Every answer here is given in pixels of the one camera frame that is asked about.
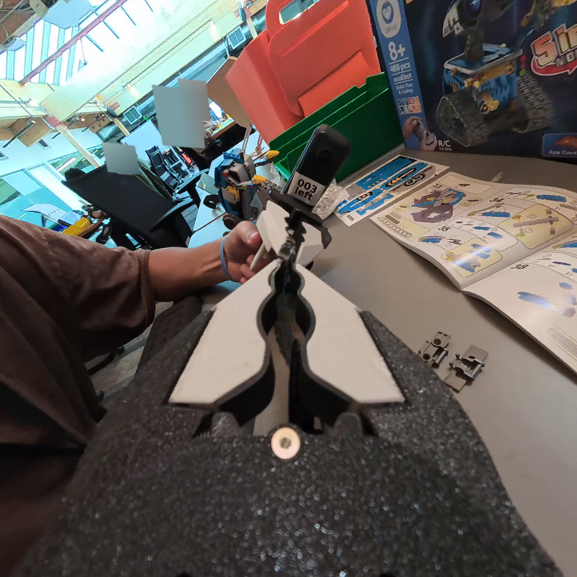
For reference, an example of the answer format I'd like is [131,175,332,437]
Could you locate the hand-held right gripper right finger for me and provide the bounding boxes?
[293,264,406,406]

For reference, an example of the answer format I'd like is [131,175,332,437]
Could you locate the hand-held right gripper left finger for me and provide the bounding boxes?
[169,261,281,409]

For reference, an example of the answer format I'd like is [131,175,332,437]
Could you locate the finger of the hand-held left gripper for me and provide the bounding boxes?
[249,200,292,273]
[295,222,333,267]

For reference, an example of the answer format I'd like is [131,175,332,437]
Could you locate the assembled grey track chain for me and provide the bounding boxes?
[275,225,313,361]

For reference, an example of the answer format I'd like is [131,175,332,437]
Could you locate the pile of grey track links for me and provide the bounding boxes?
[418,332,489,392]

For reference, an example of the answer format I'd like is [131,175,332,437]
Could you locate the grey desk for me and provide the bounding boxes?
[188,149,577,577]

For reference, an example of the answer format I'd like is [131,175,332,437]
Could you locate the person's left hand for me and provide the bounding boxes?
[223,221,264,285]

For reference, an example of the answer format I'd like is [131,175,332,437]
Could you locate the clear plastic bag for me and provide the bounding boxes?
[311,184,350,220]

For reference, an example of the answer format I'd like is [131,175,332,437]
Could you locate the green plastic bin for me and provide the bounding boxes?
[269,72,405,184]

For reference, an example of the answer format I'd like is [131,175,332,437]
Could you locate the blue toy vehicle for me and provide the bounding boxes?
[214,151,281,229]

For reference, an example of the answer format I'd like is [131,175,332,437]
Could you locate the blue sticker sheet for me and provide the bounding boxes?
[335,154,450,227]

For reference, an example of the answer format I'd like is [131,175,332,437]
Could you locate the black office chair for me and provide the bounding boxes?
[144,145,182,190]
[62,168,195,249]

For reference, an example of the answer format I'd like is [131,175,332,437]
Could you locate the blue toy box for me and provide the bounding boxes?
[366,0,577,159]

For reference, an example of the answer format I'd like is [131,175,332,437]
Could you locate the instruction booklet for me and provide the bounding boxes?
[369,170,577,376]

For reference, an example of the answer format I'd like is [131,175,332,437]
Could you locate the yellow storage box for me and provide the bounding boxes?
[60,216,92,238]

